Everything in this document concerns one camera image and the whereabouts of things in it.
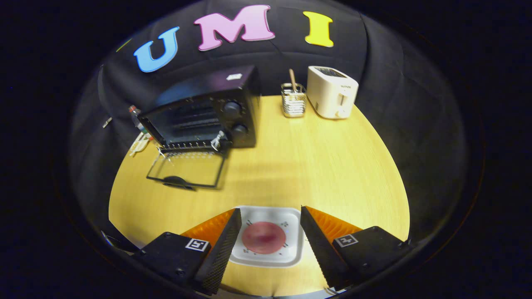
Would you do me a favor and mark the clear plastic water bottle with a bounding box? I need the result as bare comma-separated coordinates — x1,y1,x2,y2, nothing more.
128,105,150,135

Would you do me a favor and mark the metal wire utensil holder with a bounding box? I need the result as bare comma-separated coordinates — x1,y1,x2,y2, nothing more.
281,82,307,118

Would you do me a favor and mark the white square plate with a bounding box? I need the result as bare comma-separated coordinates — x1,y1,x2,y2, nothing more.
229,206,304,267

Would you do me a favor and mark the white pop-up toaster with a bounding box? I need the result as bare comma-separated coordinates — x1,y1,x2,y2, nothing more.
307,66,359,120

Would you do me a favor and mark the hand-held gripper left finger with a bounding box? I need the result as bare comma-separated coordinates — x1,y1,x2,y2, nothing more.
132,208,242,296

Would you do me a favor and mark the plastic snack wrapper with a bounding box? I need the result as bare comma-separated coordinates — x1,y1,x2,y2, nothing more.
129,132,151,157

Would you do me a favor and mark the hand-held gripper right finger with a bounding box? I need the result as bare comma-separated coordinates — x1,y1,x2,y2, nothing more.
300,206,416,291

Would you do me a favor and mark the pink meat slice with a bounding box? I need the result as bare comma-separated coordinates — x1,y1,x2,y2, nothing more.
242,221,287,255

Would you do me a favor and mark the black toaster oven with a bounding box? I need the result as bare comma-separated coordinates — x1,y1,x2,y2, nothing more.
137,64,262,191

